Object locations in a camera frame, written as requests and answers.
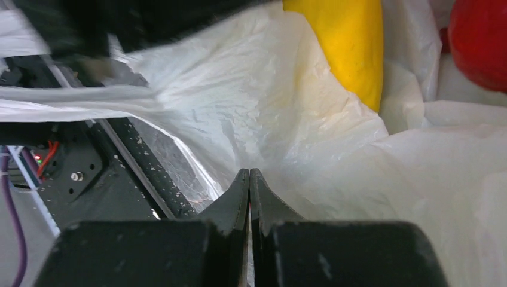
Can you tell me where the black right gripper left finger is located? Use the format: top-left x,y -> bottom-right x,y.
35,169 -> 249,286

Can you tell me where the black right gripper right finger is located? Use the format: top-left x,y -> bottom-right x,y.
249,169 -> 448,286

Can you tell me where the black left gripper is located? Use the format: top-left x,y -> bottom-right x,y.
14,0 -> 265,81

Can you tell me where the white plastic bag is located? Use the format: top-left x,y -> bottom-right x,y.
1,1 -> 506,286

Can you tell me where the yellow fake lemon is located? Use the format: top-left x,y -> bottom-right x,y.
283,0 -> 384,112

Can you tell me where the red fake apple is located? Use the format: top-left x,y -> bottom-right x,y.
444,0 -> 506,93

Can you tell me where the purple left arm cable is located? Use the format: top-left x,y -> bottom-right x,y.
0,146 -> 41,287

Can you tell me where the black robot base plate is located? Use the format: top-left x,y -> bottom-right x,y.
1,118 -> 196,233

